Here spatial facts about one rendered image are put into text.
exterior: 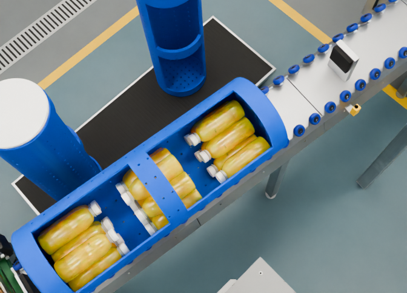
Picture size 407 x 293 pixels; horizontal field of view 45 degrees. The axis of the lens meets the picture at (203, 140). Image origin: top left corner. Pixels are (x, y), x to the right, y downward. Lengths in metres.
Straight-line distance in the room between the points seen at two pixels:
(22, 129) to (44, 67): 1.40
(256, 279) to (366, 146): 1.53
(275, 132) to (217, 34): 1.49
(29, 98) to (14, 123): 0.11
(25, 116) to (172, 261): 1.19
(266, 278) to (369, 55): 0.98
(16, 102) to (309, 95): 1.09
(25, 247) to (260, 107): 0.80
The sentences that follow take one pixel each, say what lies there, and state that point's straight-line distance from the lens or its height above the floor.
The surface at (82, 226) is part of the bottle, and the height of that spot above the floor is 1.12.
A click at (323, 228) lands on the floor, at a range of 2.71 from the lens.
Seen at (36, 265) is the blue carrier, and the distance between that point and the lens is 1.49.
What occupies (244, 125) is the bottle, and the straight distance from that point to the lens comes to 1.65.
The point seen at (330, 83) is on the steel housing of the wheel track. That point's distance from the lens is 1.95.
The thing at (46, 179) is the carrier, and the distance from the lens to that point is 2.17.
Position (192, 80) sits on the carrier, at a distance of 2.80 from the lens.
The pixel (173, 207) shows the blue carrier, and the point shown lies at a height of 1.18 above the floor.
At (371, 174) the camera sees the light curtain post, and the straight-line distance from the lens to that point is 2.62.
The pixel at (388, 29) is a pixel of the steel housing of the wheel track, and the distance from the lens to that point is 2.13.
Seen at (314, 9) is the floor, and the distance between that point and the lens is 3.29.
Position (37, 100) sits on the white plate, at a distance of 1.88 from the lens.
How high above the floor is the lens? 2.61
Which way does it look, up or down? 68 degrees down
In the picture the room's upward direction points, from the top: 6 degrees counter-clockwise
